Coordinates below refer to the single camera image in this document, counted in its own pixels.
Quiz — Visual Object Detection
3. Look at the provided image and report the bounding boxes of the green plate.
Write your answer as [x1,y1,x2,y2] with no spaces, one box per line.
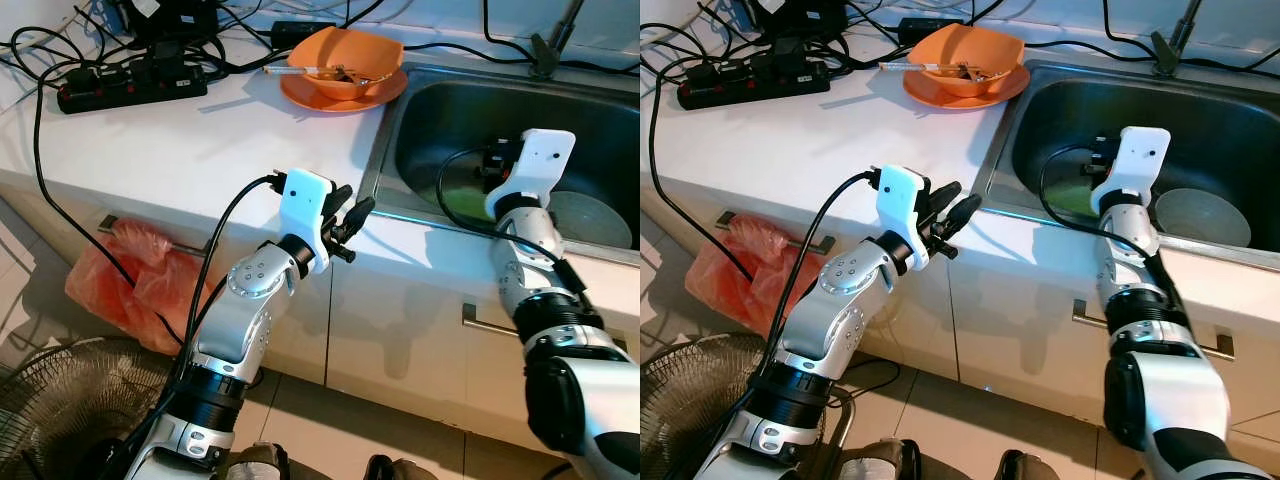
[440,165,501,226]
[1045,165,1101,221]

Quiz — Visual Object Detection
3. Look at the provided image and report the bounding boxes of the white bowl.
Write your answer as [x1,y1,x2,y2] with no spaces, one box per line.
[1152,187,1253,251]
[545,188,636,251]

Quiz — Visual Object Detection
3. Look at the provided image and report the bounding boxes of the white kitchen cabinet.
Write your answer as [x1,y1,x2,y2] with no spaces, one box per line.
[640,185,1280,446]
[0,185,641,451]

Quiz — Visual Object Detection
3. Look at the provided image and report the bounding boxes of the stainless steel sink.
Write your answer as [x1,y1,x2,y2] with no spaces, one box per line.
[975,60,1280,271]
[358,65,641,266]

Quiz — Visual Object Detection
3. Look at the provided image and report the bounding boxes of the orange plate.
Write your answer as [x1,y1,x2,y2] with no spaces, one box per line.
[280,65,409,113]
[902,62,1031,109]

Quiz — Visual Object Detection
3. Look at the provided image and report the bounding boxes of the chrome sink faucet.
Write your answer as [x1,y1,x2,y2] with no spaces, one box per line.
[530,0,586,81]
[1150,0,1203,79]

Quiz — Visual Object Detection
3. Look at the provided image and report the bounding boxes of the white tipped wooden chopstick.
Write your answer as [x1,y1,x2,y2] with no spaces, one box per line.
[262,62,351,81]
[878,60,966,77]

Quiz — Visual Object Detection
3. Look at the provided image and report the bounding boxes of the orange bowl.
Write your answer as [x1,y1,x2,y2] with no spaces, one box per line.
[290,27,406,101]
[910,23,1026,98]

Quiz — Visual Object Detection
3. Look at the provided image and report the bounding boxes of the small black adapter brick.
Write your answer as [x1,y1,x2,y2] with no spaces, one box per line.
[270,20,338,49]
[897,17,966,46]

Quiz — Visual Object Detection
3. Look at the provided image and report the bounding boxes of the red plastic bag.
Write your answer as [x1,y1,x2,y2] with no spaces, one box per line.
[685,215,801,336]
[65,220,216,356]

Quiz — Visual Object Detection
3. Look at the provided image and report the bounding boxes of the black power strip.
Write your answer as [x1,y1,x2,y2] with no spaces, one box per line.
[677,50,831,111]
[57,55,209,114]

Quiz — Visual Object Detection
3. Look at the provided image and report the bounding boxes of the large black power adapter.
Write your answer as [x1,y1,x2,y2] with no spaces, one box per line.
[125,0,221,41]
[745,0,846,39]

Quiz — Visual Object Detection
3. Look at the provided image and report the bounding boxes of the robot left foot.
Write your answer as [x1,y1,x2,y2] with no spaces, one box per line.
[840,440,921,480]
[220,443,291,480]

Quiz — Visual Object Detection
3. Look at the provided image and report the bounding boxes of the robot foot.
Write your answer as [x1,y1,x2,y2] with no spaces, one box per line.
[220,443,291,480]
[365,455,441,480]
[995,452,1066,480]
[840,440,921,480]

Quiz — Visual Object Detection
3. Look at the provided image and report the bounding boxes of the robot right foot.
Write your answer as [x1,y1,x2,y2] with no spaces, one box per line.
[365,455,441,480]
[995,452,1066,480]

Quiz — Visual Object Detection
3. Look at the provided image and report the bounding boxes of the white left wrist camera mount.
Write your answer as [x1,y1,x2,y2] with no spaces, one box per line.
[278,168,336,276]
[875,165,933,273]

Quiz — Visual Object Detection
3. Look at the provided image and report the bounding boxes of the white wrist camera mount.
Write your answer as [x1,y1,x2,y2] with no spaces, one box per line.
[278,168,336,276]
[485,128,578,221]
[875,165,933,273]
[1090,125,1173,216]

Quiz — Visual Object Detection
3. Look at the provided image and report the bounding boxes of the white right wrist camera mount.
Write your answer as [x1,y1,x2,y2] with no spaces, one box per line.
[1090,125,1173,216]
[485,128,578,221]

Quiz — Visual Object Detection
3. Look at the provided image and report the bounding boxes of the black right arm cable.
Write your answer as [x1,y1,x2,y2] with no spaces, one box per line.
[436,147,591,301]
[1037,144,1196,331]

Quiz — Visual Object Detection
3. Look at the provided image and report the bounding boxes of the black floor cable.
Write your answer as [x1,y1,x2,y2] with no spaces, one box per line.
[850,355,903,388]

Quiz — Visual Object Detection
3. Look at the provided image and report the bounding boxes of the long black hanging cable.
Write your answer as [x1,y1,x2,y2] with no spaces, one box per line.
[648,62,756,286]
[33,65,186,349]

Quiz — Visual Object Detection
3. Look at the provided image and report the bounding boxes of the long metal drawer handle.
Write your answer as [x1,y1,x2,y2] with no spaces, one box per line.
[462,303,631,358]
[1072,298,1236,361]

